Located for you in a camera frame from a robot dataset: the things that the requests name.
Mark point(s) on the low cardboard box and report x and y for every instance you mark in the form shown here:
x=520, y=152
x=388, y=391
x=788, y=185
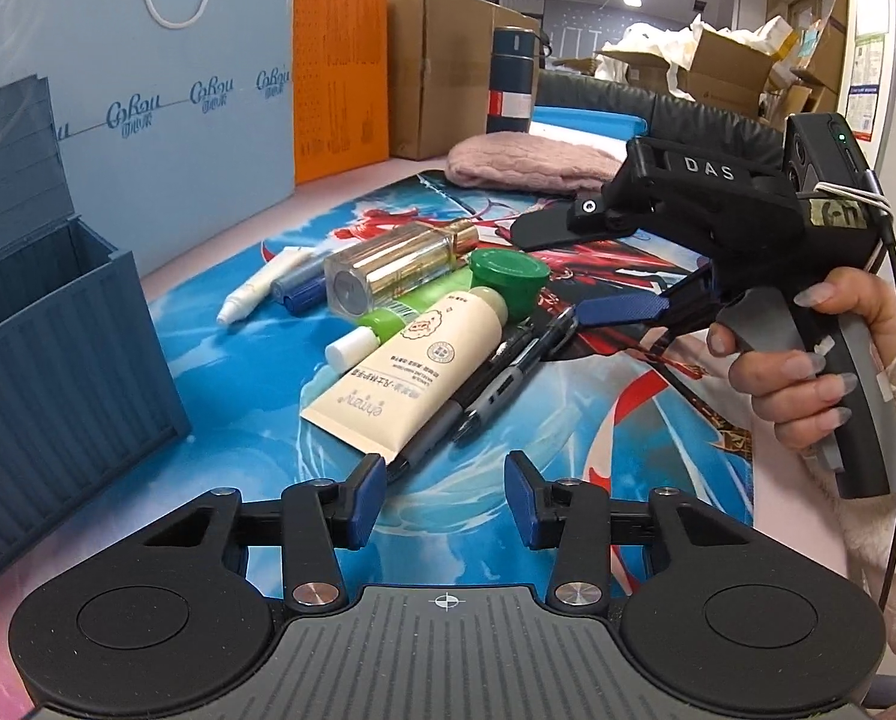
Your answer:
x=635, y=71

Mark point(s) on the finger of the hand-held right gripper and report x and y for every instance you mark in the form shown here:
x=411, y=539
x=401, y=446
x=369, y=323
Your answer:
x=547, y=229
x=619, y=309

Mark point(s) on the black pen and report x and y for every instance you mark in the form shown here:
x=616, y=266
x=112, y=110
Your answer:
x=455, y=414
x=504, y=382

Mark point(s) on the orange box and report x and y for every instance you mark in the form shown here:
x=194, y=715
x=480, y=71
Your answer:
x=339, y=75

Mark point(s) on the wall poster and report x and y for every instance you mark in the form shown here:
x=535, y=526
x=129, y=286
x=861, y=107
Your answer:
x=870, y=82

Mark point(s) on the person's right hand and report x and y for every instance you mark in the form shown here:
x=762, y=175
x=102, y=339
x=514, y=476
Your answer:
x=793, y=397

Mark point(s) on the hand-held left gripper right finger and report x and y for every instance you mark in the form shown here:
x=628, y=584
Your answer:
x=521, y=504

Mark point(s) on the pile of cardboard pieces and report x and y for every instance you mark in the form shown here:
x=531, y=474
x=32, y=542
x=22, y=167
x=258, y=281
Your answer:
x=800, y=82

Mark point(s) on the small white tube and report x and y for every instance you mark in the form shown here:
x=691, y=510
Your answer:
x=256, y=291

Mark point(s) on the glass perfume bottle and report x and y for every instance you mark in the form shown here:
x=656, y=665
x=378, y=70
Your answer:
x=395, y=262

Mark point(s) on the open cardboard box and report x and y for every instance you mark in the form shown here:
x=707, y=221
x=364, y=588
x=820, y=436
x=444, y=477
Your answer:
x=733, y=67

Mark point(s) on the green bottle with white cap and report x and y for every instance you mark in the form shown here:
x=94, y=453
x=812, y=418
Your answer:
x=384, y=322

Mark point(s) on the blue glitter pen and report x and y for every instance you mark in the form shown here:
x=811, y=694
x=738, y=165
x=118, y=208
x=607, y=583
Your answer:
x=301, y=289

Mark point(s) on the printed desk mat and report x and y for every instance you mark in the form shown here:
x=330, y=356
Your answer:
x=253, y=390

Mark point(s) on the light blue cardboard box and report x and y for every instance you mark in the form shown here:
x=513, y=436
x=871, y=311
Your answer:
x=193, y=165

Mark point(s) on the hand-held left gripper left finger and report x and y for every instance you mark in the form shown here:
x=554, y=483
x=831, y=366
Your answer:
x=369, y=501

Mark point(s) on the brown cardboard box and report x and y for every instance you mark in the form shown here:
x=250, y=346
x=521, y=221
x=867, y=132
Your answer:
x=440, y=67

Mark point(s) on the cream squeeze tube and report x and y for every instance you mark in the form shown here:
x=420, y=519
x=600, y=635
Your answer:
x=403, y=375

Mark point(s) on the dark blue thermos bottle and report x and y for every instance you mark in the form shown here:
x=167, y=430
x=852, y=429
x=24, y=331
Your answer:
x=511, y=82

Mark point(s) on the blue ribbed storage box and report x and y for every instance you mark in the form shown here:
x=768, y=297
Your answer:
x=57, y=360

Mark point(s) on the pink knit hat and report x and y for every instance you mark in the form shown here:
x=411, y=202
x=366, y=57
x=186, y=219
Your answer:
x=530, y=161

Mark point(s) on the light blue plastic case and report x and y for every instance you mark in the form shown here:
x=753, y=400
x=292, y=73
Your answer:
x=590, y=124

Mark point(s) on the white crumpled plastic sheet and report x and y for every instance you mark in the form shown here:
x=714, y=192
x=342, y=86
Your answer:
x=665, y=41

